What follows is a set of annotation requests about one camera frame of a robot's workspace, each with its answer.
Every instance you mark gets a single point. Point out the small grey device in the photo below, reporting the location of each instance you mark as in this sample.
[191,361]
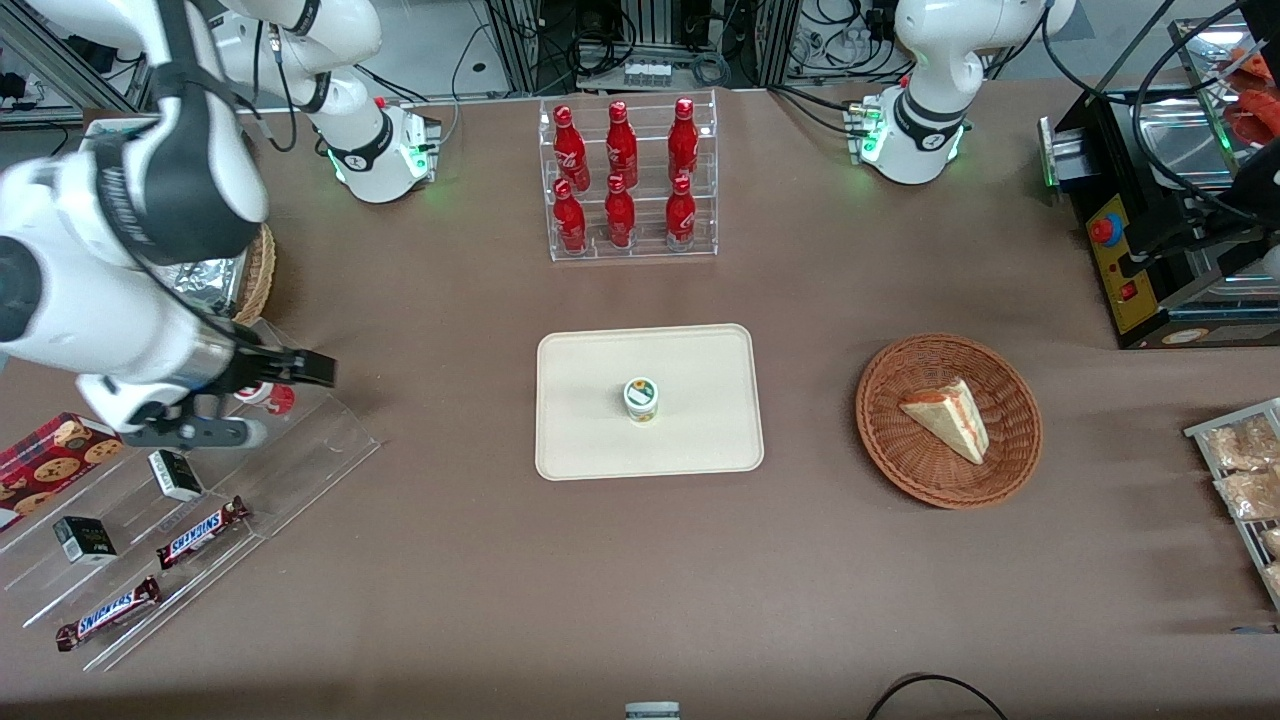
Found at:
[652,711]

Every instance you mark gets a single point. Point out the clear acrylic bottle rack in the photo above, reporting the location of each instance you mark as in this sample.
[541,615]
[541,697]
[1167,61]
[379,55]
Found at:
[645,252]

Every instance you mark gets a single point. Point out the oval light wicker basket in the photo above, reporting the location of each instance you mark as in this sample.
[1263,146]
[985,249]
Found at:
[262,275]

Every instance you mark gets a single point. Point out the clear acrylic stepped display stand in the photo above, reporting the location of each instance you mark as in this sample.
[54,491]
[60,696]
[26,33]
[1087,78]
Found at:
[300,450]

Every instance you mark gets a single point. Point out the green sunflower gum bottle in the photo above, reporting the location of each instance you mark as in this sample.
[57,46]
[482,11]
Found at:
[641,400]

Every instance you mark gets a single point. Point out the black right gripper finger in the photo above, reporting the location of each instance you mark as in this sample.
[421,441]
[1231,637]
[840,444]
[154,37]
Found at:
[305,361]
[305,380]

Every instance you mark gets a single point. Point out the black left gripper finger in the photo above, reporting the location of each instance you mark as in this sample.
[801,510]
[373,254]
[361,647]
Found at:
[1142,232]
[1133,268]

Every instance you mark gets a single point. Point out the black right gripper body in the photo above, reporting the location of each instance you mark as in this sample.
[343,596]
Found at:
[252,367]

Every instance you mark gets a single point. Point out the round brown wicker basket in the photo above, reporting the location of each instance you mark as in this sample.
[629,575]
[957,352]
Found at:
[900,450]

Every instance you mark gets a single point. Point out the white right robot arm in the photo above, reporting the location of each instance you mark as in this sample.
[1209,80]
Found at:
[100,270]

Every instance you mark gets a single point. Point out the brown Snickers bar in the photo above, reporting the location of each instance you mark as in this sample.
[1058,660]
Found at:
[108,613]
[200,533]

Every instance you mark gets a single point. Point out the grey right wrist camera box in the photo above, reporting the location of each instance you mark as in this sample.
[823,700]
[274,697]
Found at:
[215,432]

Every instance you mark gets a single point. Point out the black appliance with yellow panel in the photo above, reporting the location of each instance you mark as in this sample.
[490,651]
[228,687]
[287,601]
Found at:
[1120,270]

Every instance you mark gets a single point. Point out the red cookie box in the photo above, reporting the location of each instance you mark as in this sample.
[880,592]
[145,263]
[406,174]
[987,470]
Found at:
[45,470]

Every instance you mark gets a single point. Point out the stack of foil trays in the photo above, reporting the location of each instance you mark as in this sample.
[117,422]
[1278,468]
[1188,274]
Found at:
[215,285]

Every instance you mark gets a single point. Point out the white power strip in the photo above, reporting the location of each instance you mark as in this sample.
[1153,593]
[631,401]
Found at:
[646,73]

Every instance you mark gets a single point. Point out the triangular wrapped sandwich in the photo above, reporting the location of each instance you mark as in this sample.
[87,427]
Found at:
[950,418]

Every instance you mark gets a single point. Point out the red food item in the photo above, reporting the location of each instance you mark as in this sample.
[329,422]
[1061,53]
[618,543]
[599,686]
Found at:
[1255,110]

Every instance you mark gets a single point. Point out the red cola bottle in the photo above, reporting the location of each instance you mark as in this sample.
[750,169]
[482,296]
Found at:
[621,148]
[683,142]
[680,216]
[570,150]
[619,218]
[569,222]

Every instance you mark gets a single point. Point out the dark green small box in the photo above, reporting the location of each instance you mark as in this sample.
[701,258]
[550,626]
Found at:
[85,540]
[176,476]

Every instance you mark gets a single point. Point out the beige plastic serving tray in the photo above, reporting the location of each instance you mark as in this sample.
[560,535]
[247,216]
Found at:
[700,440]

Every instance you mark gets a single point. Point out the clear bag of pastries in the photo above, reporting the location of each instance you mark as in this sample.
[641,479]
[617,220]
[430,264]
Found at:
[1274,580]
[1272,542]
[1250,495]
[1245,445]

